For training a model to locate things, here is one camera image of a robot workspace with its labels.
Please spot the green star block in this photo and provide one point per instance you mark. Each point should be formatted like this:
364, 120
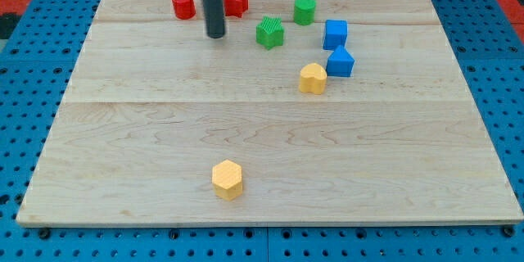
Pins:
270, 32

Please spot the red star block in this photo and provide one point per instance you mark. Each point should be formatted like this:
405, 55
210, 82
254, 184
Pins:
235, 7

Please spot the wooden board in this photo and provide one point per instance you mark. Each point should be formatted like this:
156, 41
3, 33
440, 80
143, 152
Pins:
153, 105

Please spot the yellow heart block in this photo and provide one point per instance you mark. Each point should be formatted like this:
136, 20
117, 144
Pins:
313, 79

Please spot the yellow hexagon block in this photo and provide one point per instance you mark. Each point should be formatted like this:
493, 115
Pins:
227, 180

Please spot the blue triangular prism block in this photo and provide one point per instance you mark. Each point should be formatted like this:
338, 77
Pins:
340, 63

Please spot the blue cube block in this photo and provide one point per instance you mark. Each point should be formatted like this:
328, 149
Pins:
335, 34

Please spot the green cylinder block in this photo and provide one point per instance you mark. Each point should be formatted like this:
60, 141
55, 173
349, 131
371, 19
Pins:
304, 11

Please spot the red cylinder block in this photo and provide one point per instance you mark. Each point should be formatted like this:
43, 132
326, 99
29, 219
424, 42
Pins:
184, 9

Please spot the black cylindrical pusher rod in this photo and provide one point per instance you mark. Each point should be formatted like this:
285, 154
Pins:
214, 18

